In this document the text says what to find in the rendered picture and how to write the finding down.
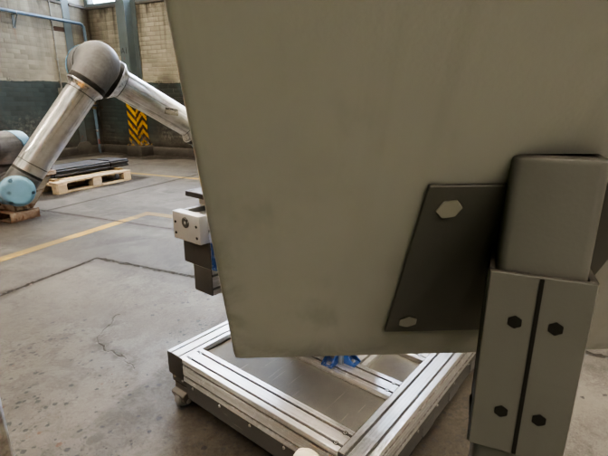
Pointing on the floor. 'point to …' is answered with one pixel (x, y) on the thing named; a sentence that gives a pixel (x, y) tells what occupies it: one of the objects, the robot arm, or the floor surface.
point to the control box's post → (550, 221)
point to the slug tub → (24, 205)
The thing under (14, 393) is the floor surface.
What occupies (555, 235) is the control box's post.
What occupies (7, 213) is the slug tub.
